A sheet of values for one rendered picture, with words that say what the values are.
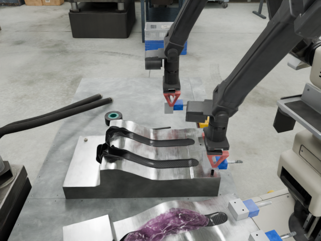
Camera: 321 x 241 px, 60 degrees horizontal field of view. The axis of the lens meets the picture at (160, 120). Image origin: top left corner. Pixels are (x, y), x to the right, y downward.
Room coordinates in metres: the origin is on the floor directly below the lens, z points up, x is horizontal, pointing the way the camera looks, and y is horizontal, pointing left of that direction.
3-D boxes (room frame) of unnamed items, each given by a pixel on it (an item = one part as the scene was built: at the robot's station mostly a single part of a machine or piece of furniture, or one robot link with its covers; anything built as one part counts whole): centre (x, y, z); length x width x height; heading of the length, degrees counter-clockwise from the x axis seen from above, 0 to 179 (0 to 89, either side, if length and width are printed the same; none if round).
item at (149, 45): (4.02, -0.08, 0.11); 0.61 x 0.41 x 0.22; 88
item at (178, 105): (0.97, -0.08, 0.93); 0.13 x 0.05 x 0.05; 91
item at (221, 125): (0.68, -0.17, 1.08); 0.07 x 0.06 x 0.07; 82
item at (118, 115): (1.04, 0.21, 0.82); 0.08 x 0.08 x 0.04
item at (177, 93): (0.96, -0.04, 0.99); 0.07 x 0.07 x 0.09; 1
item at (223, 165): (0.68, -0.21, 0.89); 0.13 x 0.05 x 0.05; 91
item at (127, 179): (0.73, 0.06, 0.87); 0.50 x 0.26 x 0.14; 91
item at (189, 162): (0.72, 0.05, 0.92); 0.35 x 0.16 x 0.09; 91
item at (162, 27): (4.02, -0.08, 0.28); 0.61 x 0.41 x 0.15; 88
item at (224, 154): (0.66, -0.17, 0.95); 0.07 x 0.07 x 0.09; 1
